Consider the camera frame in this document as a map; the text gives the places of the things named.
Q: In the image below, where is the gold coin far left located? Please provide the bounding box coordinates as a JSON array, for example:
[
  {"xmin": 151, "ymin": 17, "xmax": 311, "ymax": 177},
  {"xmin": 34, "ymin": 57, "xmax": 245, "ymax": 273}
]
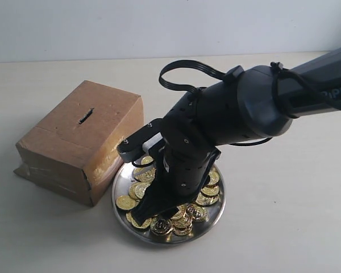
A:
[{"xmin": 115, "ymin": 195, "xmax": 138, "ymax": 211}]

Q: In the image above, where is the round steel plate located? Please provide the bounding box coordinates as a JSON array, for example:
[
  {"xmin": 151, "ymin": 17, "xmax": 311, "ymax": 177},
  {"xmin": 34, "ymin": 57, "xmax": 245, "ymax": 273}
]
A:
[{"xmin": 111, "ymin": 163, "xmax": 226, "ymax": 245}]

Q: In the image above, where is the gold coin front right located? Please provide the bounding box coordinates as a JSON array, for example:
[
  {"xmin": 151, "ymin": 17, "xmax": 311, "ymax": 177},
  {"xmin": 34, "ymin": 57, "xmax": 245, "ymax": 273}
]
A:
[{"xmin": 186, "ymin": 204, "xmax": 207, "ymax": 222}]

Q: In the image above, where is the black cable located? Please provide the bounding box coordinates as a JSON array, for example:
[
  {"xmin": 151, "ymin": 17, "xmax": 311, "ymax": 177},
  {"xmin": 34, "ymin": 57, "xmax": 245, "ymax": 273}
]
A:
[{"xmin": 158, "ymin": 59, "xmax": 245, "ymax": 93}]

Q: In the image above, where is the gold coin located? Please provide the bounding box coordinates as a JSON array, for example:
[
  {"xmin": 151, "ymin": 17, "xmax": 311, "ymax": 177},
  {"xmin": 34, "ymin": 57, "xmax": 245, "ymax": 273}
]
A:
[
  {"xmin": 186, "ymin": 204, "xmax": 207, "ymax": 222},
  {"xmin": 150, "ymin": 216, "xmax": 173, "ymax": 236},
  {"xmin": 115, "ymin": 195, "xmax": 138, "ymax": 211}
]

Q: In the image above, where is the gold coin front centre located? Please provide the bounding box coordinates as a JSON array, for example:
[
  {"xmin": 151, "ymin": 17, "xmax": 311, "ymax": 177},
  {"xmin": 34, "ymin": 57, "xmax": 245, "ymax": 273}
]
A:
[{"xmin": 150, "ymin": 216, "xmax": 173, "ymax": 236}]

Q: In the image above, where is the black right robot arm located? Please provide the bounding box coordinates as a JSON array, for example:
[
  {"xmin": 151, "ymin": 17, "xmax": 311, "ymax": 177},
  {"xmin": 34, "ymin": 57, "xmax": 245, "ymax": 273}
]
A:
[{"xmin": 154, "ymin": 48, "xmax": 341, "ymax": 213}]

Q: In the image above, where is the brown cardboard slotted box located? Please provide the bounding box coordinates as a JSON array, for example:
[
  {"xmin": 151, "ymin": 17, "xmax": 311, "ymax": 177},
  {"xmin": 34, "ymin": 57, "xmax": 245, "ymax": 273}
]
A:
[{"xmin": 15, "ymin": 81, "xmax": 144, "ymax": 207}]

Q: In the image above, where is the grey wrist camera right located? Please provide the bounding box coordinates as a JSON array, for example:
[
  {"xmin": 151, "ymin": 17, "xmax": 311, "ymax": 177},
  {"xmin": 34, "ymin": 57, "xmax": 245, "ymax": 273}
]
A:
[{"xmin": 117, "ymin": 118, "xmax": 165, "ymax": 163}]

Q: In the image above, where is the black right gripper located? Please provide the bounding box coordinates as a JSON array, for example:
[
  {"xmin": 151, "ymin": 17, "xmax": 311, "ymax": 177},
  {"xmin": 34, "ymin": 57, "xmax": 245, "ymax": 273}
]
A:
[{"xmin": 131, "ymin": 94, "xmax": 221, "ymax": 226}]

